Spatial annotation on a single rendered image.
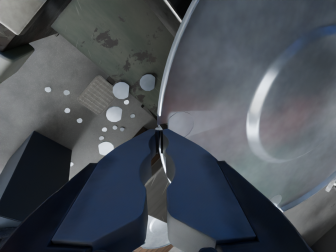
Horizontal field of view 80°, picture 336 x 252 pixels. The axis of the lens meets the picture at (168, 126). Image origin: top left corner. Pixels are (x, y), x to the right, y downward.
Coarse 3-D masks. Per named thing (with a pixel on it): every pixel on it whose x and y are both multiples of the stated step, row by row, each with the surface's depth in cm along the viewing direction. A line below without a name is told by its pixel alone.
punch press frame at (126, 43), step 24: (72, 0) 21; (96, 0) 21; (120, 0) 22; (72, 24) 21; (96, 24) 22; (120, 24) 23; (144, 24) 24; (96, 48) 23; (120, 48) 24; (144, 48) 25; (168, 48) 26; (120, 72) 25; (144, 72) 26; (144, 96) 28
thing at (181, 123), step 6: (174, 114) 14; (180, 114) 15; (186, 114) 15; (168, 120) 14; (174, 120) 15; (180, 120) 15; (186, 120) 15; (192, 120) 15; (168, 126) 15; (174, 126) 15; (180, 126) 15; (186, 126) 15; (192, 126) 15; (180, 132) 15; (186, 132) 15
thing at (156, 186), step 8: (160, 160) 17; (152, 168) 17; (160, 168) 16; (152, 176) 17; (160, 176) 17; (152, 184) 17; (160, 184) 17; (168, 184) 17; (152, 192) 17; (160, 192) 18; (152, 200) 18; (160, 200) 18; (152, 208) 18; (160, 208) 18; (152, 216) 18; (160, 216) 19
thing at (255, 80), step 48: (192, 0) 11; (240, 0) 12; (288, 0) 14; (192, 48) 13; (240, 48) 14; (288, 48) 15; (192, 96) 14; (240, 96) 16; (288, 96) 17; (240, 144) 18; (288, 144) 20; (288, 192) 25
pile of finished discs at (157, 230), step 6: (150, 216) 79; (150, 222) 81; (156, 222) 81; (162, 222) 82; (150, 228) 82; (156, 228) 83; (162, 228) 84; (150, 234) 84; (156, 234) 85; (162, 234) 87; (150, 240) 86; (156, 240) 87; (162, 240) 88; (168, 240) 90; (144, 246) 86; (150, 246) 87; (156, 246) 89; (162, 246) 89
